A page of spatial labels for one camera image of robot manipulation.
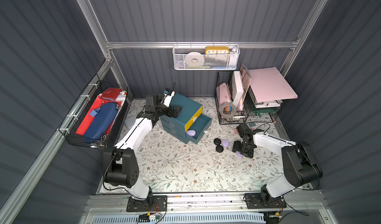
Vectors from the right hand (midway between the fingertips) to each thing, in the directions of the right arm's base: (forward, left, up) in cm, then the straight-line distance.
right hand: (242, 155), depth 90 cm
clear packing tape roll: (+25, +9, +8) cm, 28 cm away
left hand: (+21, +40, +23) cm, 51 cm away
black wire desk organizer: (+27, -11, +10) cm, 31 cm away
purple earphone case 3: (+8, +9, +1) cm, 12 cm away
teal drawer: (+15, +26, +8) cm, 31 cm away
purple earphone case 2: (0, +3, +3) cm, 4 cm away
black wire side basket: (+1, +82, +36) cm, 89 cm away
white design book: (+31, +3, +25) cm, 40 cm away
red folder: (+16, +79, +32) cm, 87 cm away
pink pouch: (+43, +8, +12) cm, 45 cm away
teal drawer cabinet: (+11, +40, +14) cm, 44 cm away
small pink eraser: (+8, +6, +16) cm, 19 cm away
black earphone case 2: (+5, +14, 0) cm, 14 cm away
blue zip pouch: (+1, +72, +32) cm, 79 cm away
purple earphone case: (+10, +31, +11) cm, 34 cm away
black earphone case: (+10, +14, 0) cm, 17 cm away
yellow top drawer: (+14, +30, +19) cm, 38 cm away
